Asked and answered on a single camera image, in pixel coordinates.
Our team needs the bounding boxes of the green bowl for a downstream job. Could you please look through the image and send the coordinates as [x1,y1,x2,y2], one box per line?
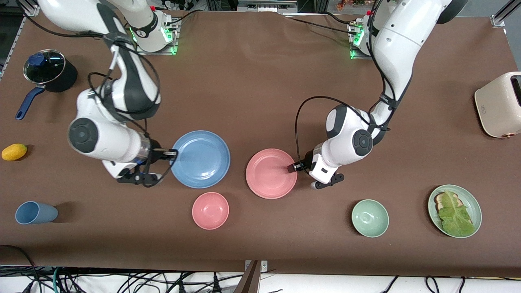
[351,199,390,238]

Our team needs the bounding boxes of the toasted bread slice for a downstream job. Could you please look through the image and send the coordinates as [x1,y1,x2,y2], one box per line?
[434,192,462,212]

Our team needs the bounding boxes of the green plate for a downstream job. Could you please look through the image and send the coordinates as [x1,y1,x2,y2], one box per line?
[427,184,483,239]

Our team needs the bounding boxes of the pink plate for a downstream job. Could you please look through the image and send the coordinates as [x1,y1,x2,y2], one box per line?
[245,148,298,200]

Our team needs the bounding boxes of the blue plate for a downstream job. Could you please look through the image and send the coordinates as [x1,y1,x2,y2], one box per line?
[170,130,231,189]

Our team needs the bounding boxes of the grey metal bracket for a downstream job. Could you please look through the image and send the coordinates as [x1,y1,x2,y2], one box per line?
[237,0,298,13]

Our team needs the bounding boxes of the pink bowl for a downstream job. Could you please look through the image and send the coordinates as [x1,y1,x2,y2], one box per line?
[192,192,230,230]

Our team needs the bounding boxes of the green lettuce leaf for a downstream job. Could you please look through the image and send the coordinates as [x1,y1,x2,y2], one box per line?
[438,189,476,237]

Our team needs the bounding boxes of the dark metal pole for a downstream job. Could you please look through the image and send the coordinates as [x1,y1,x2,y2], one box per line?
[233,260,261,293]

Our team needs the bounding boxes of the thick black cable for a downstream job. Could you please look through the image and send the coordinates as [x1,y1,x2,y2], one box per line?
[0,244,41,293]

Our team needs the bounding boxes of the blue cup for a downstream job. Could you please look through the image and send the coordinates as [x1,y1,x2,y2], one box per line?
[15,201,59,225]

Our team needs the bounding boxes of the black pot blue handle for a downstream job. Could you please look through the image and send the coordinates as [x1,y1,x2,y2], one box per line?
[15,57,78,120]

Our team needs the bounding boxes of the aluminium frame rail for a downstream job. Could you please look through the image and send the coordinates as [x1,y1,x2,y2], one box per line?
[490,0,521,28]
[0,0,40,80]

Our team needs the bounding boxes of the white power strip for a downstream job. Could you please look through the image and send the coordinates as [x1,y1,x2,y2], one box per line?
[161,0,196,11]

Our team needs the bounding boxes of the yellow lemon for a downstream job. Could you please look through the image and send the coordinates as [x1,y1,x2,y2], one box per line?
[1,143,28,161]

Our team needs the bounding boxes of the black tabletop cable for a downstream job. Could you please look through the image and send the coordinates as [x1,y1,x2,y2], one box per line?
[283,11,359,35]
[165,9,200,31]

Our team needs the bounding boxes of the beige toaster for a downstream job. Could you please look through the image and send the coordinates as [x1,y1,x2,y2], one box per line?
[474,72,521,139]

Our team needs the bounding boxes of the colourful toy items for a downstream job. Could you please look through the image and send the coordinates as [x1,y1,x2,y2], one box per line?
[337,0,377,11]

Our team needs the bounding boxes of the glass lid blue knob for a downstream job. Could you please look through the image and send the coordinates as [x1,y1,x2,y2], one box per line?
[23,49,66,85]

